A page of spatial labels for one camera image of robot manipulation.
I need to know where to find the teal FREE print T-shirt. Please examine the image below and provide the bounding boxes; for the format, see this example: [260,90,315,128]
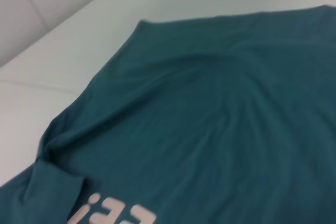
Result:
[0,5,336,224]

